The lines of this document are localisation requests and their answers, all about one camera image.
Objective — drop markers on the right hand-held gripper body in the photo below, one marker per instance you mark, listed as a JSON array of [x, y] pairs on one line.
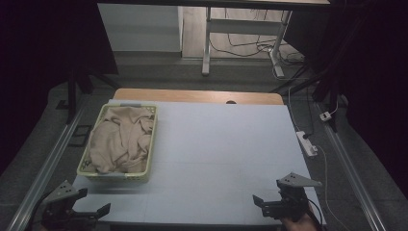
[[294, 202]]

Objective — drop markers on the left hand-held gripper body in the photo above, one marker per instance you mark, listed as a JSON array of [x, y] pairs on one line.
[[61, 193]]

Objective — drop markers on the yellow-green plastic basket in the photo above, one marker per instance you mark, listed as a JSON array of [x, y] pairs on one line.
[[146, 174]]

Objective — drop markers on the beige cloth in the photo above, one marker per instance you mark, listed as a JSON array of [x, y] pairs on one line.
[[118, 141]]

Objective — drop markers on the person's right hand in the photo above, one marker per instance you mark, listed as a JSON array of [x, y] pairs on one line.
[[300, 226]]

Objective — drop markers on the white power strip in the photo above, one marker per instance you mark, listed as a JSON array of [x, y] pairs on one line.
[[306, 143]]

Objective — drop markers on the white foam board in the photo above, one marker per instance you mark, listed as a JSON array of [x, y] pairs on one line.
[[224, 154]]

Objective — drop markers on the small white adapter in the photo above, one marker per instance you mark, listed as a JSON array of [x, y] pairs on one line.
[[325, 116]]

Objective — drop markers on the wooden table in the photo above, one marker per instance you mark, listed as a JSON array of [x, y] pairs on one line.
[[192, 95]]

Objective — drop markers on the white cabinet panel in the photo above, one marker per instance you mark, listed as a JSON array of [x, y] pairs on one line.
[[141, 27]]

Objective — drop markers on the aluminium floor rail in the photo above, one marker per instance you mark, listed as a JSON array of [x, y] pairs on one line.
[[349, 170], [48, 166]]

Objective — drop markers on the black rectangular floor frame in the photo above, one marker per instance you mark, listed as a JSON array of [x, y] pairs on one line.
[[80, 135]]

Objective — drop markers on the white metal desk frame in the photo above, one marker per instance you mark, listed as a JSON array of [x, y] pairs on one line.
[[243, 26]]

